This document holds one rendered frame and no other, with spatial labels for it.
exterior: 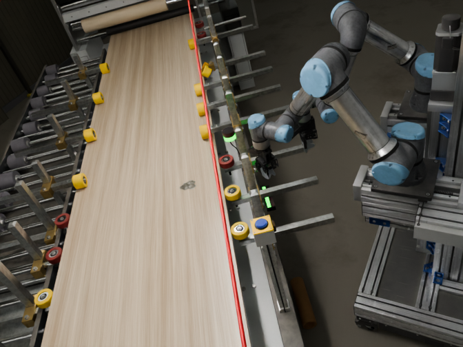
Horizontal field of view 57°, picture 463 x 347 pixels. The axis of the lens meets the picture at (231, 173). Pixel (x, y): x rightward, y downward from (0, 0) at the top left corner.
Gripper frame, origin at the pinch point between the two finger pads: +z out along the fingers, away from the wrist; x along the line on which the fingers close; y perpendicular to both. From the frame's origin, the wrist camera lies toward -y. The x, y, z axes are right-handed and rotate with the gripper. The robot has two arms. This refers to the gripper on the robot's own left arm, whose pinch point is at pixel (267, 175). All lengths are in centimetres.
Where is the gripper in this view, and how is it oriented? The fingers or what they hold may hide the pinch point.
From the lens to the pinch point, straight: 206.0
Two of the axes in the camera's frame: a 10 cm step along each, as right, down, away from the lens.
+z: 2.2, 7.3, 6.4
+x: 8.6, -4.5, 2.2
